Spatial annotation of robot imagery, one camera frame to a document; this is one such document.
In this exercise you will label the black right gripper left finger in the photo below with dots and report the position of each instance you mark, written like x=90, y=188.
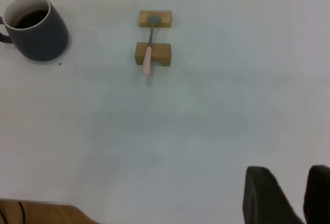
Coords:
x=263, y=198

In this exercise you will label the dark grey ceramic mug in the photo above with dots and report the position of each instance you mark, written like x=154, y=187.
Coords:
x=41, y=43

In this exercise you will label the arched wooden block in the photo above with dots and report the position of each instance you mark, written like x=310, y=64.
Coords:
x=161, y=51

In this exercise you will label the dark coffee liquid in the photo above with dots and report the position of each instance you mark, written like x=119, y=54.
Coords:
x=32, y=18

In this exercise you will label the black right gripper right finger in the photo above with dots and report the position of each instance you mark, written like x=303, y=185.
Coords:
x=321, y=195

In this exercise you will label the rectangular wooden block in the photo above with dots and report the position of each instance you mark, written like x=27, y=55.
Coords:
x=165, y=20

